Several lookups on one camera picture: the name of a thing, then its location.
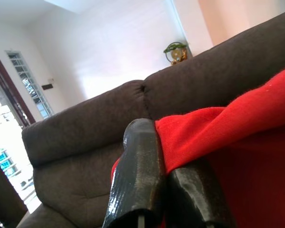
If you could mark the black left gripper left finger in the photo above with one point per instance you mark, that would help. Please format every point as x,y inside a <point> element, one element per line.
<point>137,166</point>

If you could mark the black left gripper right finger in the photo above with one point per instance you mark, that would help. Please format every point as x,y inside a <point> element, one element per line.
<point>192,194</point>

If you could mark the red pillow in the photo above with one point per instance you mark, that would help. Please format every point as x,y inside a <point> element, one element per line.
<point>240,147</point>

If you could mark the dark grey fabric sofa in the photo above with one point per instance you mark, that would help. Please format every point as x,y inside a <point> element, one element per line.
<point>85,142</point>

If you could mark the round gold green ornament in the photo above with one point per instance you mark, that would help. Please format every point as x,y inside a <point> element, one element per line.
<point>175,53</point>

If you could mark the dark brown wooden door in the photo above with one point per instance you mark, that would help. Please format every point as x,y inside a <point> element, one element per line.
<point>4,194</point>

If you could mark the grilled glass window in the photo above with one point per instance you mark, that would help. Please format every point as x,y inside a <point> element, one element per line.
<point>29,83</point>

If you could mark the dark wall plate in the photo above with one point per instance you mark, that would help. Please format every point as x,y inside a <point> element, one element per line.
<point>47,85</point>

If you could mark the dark brown door frame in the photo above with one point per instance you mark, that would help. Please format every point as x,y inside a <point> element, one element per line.
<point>9,90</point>

